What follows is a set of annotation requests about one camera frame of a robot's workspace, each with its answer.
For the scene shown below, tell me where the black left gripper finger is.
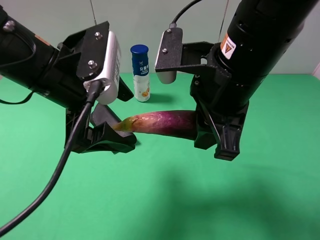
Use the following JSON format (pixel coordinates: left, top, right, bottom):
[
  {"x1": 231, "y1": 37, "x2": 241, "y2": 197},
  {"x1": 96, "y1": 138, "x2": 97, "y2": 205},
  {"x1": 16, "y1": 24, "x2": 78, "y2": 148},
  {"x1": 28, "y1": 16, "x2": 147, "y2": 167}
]
[
  {"x1": 72, "y1": 122, "x2": 137, "y2": 154},
  {"x1": 90, "y1": 77, "x2": 134, "y2": 125}
]

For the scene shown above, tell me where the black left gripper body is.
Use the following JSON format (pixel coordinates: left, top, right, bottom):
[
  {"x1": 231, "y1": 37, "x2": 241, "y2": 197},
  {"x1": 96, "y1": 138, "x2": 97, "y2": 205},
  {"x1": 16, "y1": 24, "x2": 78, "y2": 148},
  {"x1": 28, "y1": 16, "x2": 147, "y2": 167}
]
[{"x1": 37, "y1": 21, "x2": 110, "y2": 150}]

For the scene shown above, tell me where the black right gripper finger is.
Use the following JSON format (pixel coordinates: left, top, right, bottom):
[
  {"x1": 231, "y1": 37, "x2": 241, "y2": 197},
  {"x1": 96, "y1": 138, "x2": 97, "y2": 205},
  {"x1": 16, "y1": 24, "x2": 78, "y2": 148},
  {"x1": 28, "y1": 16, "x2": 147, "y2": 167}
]
[
  {"x1": 194, "y1": 109, "x2": 217, "y2": 150},
  {"x1": 213, "y1": 121, "x2": 243, "y2": 161}
]

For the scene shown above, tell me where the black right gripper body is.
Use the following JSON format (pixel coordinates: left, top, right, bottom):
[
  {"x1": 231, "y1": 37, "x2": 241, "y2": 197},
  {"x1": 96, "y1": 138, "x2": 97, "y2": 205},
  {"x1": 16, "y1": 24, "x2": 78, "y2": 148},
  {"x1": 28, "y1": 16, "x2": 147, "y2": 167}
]
[{"x1": 179, "y1": 42, "x2": 251, "y2": 148}]

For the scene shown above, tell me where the purple eggplant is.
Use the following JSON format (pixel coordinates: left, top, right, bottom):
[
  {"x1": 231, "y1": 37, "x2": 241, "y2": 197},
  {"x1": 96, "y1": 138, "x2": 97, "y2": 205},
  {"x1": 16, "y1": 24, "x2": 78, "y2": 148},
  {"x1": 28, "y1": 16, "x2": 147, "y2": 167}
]
[{"x1": 112, "y1": 110, "x2": 197, "y2": 141}]

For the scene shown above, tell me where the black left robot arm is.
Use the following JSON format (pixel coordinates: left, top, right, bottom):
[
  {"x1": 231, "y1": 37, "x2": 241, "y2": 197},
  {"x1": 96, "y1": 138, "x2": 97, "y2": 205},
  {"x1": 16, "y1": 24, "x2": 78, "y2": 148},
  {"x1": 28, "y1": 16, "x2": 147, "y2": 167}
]
[{"x1": 0, "y1": 10, "x2": 137, "y2": 154}]

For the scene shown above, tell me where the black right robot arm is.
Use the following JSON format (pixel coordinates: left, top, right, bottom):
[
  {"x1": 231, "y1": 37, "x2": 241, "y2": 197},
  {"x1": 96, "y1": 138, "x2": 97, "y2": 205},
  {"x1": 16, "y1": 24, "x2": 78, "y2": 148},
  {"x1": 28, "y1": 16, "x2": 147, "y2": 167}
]
[{"x1": 179, "y1": 0, "x2": 317, "y2": 161}]

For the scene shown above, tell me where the black leather glasses case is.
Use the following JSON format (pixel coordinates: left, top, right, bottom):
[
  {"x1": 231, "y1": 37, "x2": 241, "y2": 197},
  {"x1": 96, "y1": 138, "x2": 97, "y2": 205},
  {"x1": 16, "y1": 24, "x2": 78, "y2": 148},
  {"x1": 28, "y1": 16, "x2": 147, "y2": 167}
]
[{"x1": 89, "y1": 103, "x2": 138, "y2": 155}]

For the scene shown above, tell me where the green tablecloth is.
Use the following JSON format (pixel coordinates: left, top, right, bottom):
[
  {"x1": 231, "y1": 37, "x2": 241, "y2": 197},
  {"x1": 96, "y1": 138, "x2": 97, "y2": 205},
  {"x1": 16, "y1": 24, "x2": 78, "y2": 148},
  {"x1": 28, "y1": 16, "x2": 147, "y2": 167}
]
[{"x1": 0, "y1": 74, "x2": 320, "y2": 240}]

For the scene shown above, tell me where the blue white yogurt bottle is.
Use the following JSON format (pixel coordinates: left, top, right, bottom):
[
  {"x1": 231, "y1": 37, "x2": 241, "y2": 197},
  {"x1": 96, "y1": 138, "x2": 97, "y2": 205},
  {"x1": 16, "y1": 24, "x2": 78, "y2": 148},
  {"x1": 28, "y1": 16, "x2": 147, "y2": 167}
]
[{"x1": 130, "y1": 44, "x2": 150, "y2": 102}]

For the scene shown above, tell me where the black left camera cable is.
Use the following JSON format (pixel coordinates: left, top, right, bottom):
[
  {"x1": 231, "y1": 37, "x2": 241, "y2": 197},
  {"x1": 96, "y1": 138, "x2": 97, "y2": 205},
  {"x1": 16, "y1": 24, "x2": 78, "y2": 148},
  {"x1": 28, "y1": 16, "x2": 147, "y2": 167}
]
[{"x1": 0, "y1": 79, "x2": 103, "y2": 237}]

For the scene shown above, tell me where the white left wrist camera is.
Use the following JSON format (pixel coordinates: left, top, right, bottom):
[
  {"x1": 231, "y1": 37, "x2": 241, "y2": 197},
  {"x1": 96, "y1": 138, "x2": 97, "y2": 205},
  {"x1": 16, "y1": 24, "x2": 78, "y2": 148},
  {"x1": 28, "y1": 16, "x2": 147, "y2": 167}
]
[{"x1": 83, "y1": 31, "x2": 122, "y2": 105}]

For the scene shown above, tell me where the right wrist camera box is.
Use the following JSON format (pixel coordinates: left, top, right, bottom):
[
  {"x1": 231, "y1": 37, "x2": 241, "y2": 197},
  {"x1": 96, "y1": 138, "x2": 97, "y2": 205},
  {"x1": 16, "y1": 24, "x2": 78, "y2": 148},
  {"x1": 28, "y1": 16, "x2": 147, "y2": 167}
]
[{"x1": 154, "y1": 27, "x2": 183, "y2": 84}]

